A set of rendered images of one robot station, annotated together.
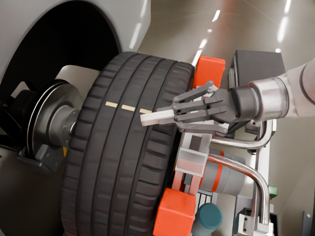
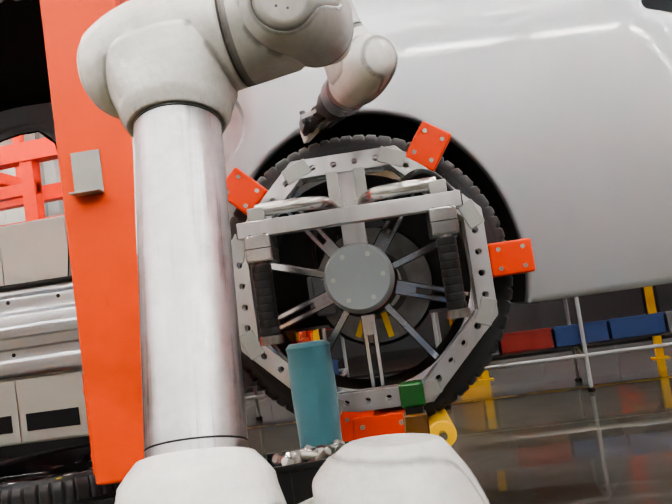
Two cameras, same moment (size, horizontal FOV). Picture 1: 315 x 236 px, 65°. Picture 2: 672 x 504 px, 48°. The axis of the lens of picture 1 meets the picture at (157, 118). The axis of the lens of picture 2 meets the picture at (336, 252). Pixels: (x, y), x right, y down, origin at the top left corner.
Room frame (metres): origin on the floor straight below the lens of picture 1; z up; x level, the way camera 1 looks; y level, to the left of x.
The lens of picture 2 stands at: (-0.07, -1.67, 0.79)
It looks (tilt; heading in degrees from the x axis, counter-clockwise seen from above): 5 degrees up; 77
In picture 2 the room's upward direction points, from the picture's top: 8 degrees counter-clockwise
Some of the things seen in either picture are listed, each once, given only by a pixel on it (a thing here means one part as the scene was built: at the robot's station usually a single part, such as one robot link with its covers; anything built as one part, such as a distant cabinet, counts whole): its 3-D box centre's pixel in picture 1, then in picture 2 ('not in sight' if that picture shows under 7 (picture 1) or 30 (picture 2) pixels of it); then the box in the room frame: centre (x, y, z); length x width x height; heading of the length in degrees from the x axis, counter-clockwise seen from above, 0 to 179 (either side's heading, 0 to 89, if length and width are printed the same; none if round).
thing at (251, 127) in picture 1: (260, 125); (442, 222); (0.43, -0.35, 0.93); 0.09 x 0.05 x 0.05; 74
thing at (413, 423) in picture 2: not in sight; (416, 424); (0.29, -0.46, 0.59); 0.04 x 0.04 x 0.04; 74
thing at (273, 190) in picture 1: (270, 191); (411, 393); (0.29, -0.46, 0.64); 0.04 x 0.04 x 0.04; 74
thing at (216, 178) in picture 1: (209, 168); (360, 278); (0.31, -0.18, 0.85); 0.21 x 0.14 x 0.14; 74
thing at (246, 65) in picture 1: (254, 84); not in sight; (1.27, -0.77, 0.17); 0.43 x 0.36 x 0.34; 174
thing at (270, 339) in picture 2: not in sight; (266, 302); (0.10, -0.29, 0.83); 0.04 x 0.04 x 0.16
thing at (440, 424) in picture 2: not in sight; (438, 425); (0.47, -0.05, 0.51); 0.29 x 0.06 x 0.06; 74
